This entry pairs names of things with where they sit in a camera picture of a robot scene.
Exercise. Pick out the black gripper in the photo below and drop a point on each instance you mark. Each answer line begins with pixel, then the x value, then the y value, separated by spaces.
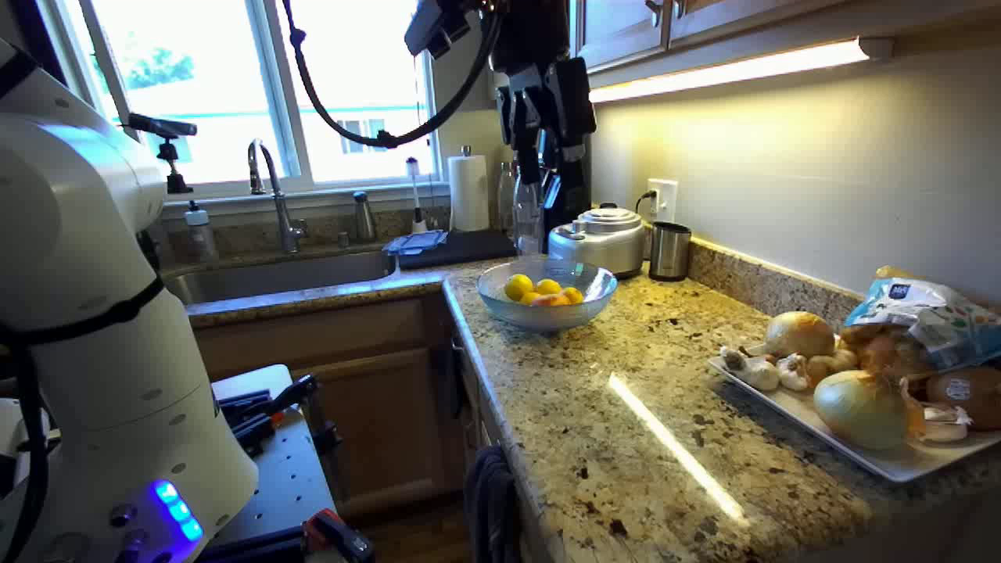
pixel 547 100

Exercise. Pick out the small yellow lemon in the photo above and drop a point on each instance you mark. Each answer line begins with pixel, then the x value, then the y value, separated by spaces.
pixel 547 285
pixel 569 297

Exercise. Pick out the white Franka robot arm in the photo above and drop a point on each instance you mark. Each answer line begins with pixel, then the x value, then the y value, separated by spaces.
pixel 96 314

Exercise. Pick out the clear glass bowl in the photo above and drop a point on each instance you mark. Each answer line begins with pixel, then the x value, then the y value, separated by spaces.
pixel 519 312

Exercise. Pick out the grey robot cart top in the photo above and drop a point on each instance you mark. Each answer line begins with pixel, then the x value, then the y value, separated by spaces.
pixel 284 470

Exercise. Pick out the white paper towel roll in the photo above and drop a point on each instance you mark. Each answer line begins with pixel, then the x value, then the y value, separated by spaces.
pixel 467 193

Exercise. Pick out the large yellow lemon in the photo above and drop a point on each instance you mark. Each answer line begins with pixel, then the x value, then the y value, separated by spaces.
pixel 518 285

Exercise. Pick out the dark dish drying mat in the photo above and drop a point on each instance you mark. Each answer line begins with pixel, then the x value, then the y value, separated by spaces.
pixel 447 249

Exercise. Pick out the orange yellow citrus fruit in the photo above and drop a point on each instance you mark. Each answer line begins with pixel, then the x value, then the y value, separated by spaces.
pixel 541 303

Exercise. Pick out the steel metal cup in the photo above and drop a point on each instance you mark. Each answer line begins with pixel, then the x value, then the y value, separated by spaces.
pixel 670 252

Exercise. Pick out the chrome sink sprayer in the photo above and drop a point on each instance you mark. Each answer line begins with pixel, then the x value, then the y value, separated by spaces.
pixel 364 217

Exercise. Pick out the under cabinet light strip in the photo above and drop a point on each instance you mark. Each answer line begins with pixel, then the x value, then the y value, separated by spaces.
pixel 730 69

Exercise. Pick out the white mushroom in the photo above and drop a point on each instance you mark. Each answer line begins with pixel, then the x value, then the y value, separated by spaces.
pixel 733 358
pixel 765 378
pixel 791 375

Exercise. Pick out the chrome kitchen faucet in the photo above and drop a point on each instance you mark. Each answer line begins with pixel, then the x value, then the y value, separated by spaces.
pixel 273 189

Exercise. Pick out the steel kitchen sink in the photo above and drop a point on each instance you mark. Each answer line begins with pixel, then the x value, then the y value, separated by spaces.
pixel 284 275

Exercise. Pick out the wooden base cabinet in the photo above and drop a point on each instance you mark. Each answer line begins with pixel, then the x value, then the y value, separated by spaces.
pixel 377 408

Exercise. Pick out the small yellow onion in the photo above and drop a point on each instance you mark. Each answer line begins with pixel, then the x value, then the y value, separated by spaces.
pixel 800 334

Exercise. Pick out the dark blue dish towel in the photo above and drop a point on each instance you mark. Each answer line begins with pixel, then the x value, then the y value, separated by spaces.
pixel 490 506

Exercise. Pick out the clear soap dispenser bottle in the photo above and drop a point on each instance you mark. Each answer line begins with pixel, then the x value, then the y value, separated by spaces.
pixel 197 233

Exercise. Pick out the black tool on cart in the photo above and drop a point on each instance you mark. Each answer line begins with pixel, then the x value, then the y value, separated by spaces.
pixel 262 408

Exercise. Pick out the white rectangular tray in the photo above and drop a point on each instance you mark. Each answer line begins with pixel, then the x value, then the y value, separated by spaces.
pixel 813 423

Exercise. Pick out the large yellow onion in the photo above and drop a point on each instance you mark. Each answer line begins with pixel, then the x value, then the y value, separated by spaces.
pixel 860 408

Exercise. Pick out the clear plastic food bag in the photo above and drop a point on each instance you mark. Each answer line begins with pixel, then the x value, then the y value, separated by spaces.
pixel 917 314

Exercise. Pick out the white garlic bulb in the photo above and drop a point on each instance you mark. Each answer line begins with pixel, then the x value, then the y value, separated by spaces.
pixel 944 423

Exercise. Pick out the brown potato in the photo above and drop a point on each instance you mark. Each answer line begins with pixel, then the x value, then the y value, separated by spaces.
pixel 965 397

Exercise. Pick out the white wall power outlet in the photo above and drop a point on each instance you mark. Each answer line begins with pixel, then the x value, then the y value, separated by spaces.
pixel 665 200

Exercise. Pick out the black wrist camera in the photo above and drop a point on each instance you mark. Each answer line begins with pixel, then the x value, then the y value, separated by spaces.
pixel 438 28

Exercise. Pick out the wooden wall cabinet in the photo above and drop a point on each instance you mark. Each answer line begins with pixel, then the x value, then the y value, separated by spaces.
pixel 668 24

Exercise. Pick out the white window frame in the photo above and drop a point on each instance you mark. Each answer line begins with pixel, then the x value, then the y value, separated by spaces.
pixel 273 96

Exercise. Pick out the black camera on tripod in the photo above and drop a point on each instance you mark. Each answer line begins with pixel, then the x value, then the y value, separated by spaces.
pixel 166 142

